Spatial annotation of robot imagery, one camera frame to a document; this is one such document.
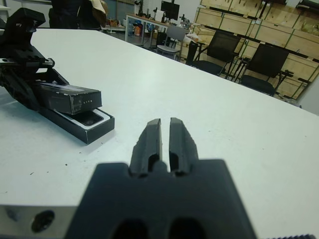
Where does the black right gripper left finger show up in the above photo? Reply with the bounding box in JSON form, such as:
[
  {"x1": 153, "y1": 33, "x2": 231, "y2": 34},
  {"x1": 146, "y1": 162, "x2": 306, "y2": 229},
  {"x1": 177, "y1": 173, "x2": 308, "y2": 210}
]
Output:
[{"x1": 129, "y1": 119, "x2": 163, "y2": 178}]

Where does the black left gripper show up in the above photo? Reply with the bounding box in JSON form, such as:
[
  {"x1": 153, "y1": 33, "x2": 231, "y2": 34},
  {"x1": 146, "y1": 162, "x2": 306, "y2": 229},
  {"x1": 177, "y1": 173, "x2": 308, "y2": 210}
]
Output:
[{"x1": 0, "y1": 32, "x2": 68, "y2": 110}]

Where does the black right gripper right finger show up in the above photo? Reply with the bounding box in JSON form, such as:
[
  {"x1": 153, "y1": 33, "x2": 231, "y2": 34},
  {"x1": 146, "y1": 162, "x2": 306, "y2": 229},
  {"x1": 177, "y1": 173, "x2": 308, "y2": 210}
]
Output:
[{"x1": 168, "y1": 117, "x2": 199, "y2": 176}]

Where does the black printed box lid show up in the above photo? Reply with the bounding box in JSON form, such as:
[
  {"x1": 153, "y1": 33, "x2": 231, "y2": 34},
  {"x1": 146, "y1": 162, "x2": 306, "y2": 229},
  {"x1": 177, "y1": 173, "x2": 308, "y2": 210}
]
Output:
[{"x1": 33, "y1": 82, "x2": 102, "y2": 116}]

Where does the black box base white insert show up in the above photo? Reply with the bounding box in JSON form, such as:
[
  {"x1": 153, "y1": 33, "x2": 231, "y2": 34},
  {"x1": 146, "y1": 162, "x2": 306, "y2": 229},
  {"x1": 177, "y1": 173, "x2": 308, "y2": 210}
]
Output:
[{"x1": 41, "y1": 107, "x2": 116, "y2": 145}]

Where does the person in dark clothes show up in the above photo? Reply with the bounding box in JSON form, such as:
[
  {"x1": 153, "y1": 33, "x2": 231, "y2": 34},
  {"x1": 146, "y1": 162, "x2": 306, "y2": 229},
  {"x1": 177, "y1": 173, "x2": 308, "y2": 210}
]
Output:
[{"x1": 48, "y1": 0, "x2": 102, "y2": 32}]

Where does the wooden plywood crate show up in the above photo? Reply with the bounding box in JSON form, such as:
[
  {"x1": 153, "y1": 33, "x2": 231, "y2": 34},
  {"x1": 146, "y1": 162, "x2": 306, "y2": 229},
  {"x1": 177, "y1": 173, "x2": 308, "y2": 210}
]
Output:
[
  {"x1": 195, "y1": 6, "x2": 254, "y2": 38},
  {"x1": 178, "y1": 37, "x2": 197, "y2": 63},
  {"x1": 191, "y1": 24, "x2": 217, "y2": 45},
  {"x1": 200, "y1": 0, "x2": 269, "y2": 13},
  {"x1": 250, "y1": 19, "x2": 319, "y2": 60},
  {"x1": 264, "y1": 2, "x2": 319, "y2": 38}
]

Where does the tan brown coat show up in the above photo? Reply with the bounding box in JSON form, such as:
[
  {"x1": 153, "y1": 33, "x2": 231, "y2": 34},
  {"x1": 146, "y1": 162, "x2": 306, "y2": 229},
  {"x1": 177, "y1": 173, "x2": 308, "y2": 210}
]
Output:
[{"x1": 91, "y1": 0, "x2": 108, "y2": 27}]

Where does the black computer tower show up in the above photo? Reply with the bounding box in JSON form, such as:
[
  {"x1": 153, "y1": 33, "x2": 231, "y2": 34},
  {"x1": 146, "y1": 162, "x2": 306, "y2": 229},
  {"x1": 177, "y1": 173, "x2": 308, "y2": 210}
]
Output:
[{"x1": 157, "y1": 31, "x2": 167, "y2": 47}]

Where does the black mesh office chair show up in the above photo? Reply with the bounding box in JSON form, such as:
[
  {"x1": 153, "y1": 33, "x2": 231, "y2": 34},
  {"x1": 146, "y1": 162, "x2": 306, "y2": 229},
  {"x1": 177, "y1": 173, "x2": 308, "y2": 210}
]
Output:
[
  {"x1": 239, "y1": 42, "x2": 291, "y2": 97},
  {"x1": 190, "y1": 29, "x2": 243, "y2": 81}
]

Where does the blue container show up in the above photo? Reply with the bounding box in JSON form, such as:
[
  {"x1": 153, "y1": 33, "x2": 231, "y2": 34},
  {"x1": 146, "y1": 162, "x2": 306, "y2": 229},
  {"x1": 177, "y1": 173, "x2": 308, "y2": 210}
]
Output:
[{"x1": 127, "y1": 21, "x2": 137, "y2": 37}]

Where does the grey office chair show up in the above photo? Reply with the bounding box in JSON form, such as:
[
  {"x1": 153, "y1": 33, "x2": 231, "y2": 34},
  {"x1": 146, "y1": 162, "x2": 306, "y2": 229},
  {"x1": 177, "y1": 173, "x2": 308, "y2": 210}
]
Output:
[{"x1": 156, "y1": 25, "x2": 187, "y2": 61}]

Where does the wood top white desk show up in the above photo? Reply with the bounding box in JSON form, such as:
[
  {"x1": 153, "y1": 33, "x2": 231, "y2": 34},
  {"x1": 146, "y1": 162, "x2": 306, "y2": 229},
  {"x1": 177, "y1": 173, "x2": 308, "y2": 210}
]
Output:
[{"x1": 125, "y1": 12, "x2": 176, "y2": 48}]

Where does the black computer monitor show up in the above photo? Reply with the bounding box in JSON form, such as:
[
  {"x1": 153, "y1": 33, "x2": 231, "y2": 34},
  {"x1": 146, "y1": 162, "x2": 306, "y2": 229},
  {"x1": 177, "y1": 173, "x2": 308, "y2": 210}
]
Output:
[{"x1": 160, "y1": 0, "x2": 180, "y2": 21}]

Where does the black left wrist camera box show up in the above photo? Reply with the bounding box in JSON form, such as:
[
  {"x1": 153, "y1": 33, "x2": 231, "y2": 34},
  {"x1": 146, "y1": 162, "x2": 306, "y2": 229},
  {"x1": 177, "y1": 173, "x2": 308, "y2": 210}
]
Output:
[{"x1": 4, "y1": 7, "x2": 47, "y2": 34}]

